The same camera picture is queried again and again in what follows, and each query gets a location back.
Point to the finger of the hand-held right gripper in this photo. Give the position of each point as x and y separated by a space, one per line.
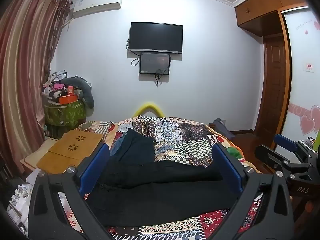
266 155
287 143

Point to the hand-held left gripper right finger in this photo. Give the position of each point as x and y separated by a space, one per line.
228 166

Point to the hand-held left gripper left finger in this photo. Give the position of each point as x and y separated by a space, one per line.
95 166

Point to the black pants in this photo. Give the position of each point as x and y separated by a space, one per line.
162 195

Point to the folded dark teal pants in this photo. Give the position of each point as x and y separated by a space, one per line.
138 145

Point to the green bottle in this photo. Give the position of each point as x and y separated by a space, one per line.
317 140

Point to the bamboo lap desk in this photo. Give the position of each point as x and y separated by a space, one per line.
71 145

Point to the folded blue jeans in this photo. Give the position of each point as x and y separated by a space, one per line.
117 142

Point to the dark grey bag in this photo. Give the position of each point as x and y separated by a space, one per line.
223 128

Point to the striped pillow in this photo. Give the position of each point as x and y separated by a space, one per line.
96 127

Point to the patchwork printed blanket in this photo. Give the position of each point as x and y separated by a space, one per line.
185 140

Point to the green fabric storage box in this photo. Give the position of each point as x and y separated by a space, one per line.
63 113

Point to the white wardrobe door with hearts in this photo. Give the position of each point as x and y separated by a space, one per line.
303 75

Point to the orange box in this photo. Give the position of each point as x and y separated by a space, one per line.
67 97

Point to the yellow foam tube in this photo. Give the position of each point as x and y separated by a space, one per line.
148 108

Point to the grey plush pillow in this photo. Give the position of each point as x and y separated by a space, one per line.
80 87

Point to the pile of white boxes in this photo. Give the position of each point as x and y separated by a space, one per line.
21 200

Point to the pile of mixed clothes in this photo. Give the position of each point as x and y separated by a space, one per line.
53 86

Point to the striped brown curtain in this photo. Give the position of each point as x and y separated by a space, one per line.
23 75

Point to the wooden overhead cabinet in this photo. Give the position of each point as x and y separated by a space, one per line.
270 7

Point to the white air conditioner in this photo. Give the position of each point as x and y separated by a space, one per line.
96 3

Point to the small black wall monitor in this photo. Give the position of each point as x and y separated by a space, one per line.
155 63

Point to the black wall television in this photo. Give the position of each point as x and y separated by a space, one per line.
155 38

